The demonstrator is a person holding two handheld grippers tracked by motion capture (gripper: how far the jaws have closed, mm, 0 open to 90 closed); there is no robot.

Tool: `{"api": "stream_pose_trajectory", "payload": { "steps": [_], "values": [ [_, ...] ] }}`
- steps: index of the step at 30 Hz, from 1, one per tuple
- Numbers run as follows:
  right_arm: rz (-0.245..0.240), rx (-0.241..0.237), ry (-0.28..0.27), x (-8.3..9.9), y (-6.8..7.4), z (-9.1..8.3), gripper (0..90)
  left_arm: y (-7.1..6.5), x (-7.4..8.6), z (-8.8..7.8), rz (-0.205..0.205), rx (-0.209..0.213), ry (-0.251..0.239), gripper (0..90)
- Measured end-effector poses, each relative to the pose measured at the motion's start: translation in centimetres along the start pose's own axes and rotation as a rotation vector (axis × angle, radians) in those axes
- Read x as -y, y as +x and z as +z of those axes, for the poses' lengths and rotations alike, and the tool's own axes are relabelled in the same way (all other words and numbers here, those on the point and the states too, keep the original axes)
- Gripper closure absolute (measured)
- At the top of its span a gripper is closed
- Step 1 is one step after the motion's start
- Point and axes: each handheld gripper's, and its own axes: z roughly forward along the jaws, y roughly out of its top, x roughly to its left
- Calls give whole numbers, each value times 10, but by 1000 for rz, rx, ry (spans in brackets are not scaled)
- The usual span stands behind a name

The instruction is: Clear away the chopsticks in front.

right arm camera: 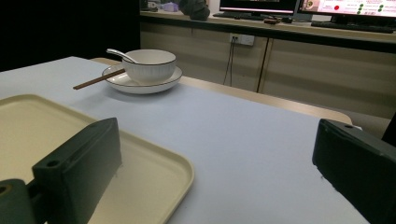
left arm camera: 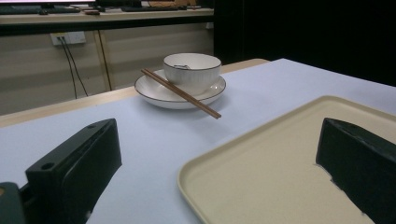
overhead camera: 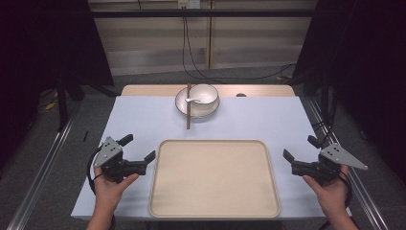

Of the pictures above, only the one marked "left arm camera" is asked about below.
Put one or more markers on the beige plastic tray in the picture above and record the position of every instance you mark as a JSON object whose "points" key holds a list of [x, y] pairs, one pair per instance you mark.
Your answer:
{"points": [[264, 174]]}

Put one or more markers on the light wooden desk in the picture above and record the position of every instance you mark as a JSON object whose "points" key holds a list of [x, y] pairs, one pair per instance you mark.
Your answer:
{"points": [[124, 17]]}

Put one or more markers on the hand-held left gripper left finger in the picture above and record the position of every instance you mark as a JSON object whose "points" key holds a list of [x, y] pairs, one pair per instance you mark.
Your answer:
{"points": [[77, 168]]}

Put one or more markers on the computer monitor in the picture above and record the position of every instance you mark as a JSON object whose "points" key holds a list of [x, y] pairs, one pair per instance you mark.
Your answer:
{"points": [[46, 1]]}

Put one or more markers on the white plate dark rim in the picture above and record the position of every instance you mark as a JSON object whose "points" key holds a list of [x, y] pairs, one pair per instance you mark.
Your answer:
{"points": [[155, 93]]}

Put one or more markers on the black keyboard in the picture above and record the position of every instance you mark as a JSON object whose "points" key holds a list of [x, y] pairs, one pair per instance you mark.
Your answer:
{"points": [[28, 10], [149, 8]]}

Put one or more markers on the pale blue table mat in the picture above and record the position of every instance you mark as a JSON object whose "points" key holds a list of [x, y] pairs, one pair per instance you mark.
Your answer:
{"points": [[149, 140]]}

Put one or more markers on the small dark desk item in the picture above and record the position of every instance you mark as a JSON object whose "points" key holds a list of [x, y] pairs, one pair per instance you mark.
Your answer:
{"points": [[92, 12]]}

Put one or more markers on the brown wooden chopstick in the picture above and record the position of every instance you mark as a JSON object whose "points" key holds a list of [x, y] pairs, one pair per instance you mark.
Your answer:
{"points": [[180, 94], [184, 92]]}

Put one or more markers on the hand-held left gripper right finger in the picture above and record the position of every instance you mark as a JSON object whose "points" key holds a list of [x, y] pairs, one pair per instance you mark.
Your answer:
{"points": [[361, 161]]}

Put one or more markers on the white ribbed bowl dark rim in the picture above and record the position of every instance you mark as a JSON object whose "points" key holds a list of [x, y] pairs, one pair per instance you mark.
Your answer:
{"points": [[191, 77]]}

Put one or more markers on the white wall power outlet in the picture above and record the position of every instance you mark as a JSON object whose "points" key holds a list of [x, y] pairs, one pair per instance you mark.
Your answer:
{"points": [[73, 38]]}

